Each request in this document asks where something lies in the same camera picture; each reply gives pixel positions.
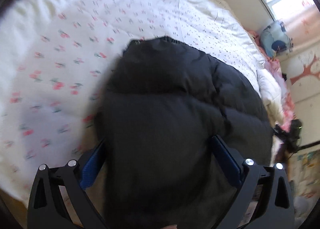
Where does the pink blanket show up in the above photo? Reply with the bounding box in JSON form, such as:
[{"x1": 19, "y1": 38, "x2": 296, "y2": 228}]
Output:
[{"x1": 247, "y1": 29, "x2": 298, "y2": 132}]

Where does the black puffer jacket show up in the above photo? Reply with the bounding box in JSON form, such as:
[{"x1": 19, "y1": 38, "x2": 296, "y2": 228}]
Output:
[{"x1": 96, "y1": 36, "x2": 274, "y2": 229}]

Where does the cherry print bed sheet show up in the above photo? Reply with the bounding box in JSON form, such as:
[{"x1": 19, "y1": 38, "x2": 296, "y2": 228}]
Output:
[{"x1": 0, "y1": 0, "x2": 265, "y2": 202}]

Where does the dark cloth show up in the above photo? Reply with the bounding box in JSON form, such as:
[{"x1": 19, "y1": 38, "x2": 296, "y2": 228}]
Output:
[{"x1": 274, "y1": 119, "x2": 304, "y2": 164}]

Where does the blue cartoon print curtain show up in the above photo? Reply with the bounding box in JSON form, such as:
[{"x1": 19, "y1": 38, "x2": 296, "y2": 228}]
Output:
[{"x1": 260, "y1": 0, "x2": 320, "y2": 58}]

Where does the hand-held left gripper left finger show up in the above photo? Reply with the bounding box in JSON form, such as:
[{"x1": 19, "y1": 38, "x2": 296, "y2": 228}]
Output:
[{"x1": 27, "y1": 138, "x2": 110, "y2": 229}]

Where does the folded white quilt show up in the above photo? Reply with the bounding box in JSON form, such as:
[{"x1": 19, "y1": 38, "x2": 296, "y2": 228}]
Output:
[{"x1": 256, "y1": 69, "x2": 288, "y2": 124}]

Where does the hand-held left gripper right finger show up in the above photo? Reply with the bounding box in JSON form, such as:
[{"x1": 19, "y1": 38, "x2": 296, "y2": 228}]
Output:
[{"x1": 211, "y1": 134, "x2": 294, "y2": 229}]

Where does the pink tree wall decal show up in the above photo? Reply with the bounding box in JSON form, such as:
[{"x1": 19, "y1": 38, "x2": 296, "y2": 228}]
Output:
[{"x1": 290, "y1": 51, "x2": 320, "y2": 85}]

